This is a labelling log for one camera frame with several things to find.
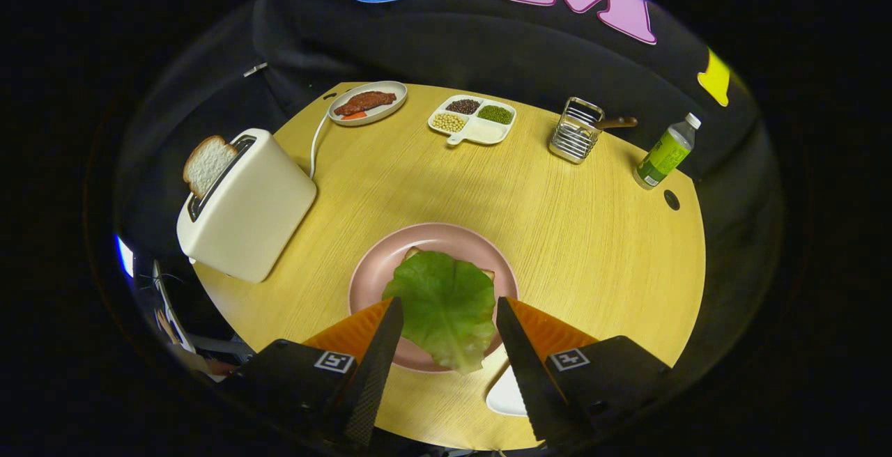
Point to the black backdrop cloth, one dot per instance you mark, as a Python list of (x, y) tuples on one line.
[(488, 53)]

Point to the white toaster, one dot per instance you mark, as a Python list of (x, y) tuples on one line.
[(258, 213)]

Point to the silver clip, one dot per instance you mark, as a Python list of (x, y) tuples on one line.
[(254, 69)]

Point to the pink round plate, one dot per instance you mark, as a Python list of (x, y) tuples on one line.
[(432, 237)]

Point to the orange carrot slice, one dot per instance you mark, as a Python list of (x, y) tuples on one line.
[(354, 115)]

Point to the brown meat strip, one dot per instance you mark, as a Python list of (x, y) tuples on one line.
[(366, 102)]

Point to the white oval plate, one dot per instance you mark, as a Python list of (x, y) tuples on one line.
[(397, 91)]

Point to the pile of yellow beans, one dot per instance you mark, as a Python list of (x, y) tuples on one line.
[(448, 122)]

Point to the green label bottle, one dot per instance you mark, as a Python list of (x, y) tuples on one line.
[(662, 157)]

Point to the white divided dish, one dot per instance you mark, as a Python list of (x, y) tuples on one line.
[(488, 131)]

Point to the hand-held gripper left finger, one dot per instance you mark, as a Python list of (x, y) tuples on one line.
[(380, 373)]

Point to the white bread slice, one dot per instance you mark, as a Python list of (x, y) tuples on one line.
[(205, 164), (411, 253)]

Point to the pile of brown beans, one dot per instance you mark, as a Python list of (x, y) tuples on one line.
[(463, 106)]

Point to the pile of green beans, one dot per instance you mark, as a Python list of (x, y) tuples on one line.
[(495, 114)]

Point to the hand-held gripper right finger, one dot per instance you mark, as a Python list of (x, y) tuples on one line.
[(523, 373)]

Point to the green lettuce leaf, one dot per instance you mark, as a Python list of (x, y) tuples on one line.
[(446, 311)]

